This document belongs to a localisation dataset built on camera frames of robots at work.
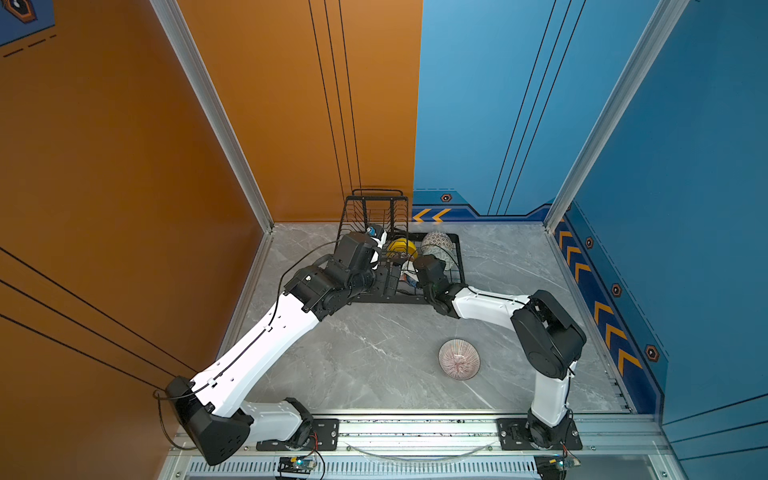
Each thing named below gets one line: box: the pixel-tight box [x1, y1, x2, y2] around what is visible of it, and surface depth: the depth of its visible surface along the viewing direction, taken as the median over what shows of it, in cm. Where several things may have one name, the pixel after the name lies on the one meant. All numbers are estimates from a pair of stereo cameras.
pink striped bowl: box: [438, 338, 481, 381], surface depth 85 cm
